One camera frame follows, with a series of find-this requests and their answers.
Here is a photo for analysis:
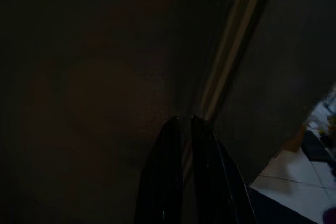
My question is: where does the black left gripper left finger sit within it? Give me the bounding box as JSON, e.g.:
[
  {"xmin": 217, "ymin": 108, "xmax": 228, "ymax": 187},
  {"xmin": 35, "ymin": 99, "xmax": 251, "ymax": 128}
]
[{"xmin": 135, "ymin": 115, "xmax": 184, "ymax": 224}]

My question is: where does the black floor mat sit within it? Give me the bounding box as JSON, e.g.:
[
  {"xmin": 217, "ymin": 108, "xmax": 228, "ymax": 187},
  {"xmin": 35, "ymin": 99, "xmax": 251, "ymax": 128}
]
[{"xmin": 248, "ymin": 184, "xmax": 326, "ymax": 224}]

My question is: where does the grey steel fridge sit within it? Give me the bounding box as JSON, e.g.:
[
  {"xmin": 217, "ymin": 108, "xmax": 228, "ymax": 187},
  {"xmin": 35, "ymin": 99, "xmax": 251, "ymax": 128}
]
[{"xmin": 0, "ymin": 0, "xmax": 263, "ymax": 224}]

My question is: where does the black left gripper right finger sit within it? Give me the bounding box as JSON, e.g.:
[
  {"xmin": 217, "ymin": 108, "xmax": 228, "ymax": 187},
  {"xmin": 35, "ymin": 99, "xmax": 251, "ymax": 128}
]
[{"xmin": 190, "ymin": 115, "xmax": 257, "ymax": 224}]

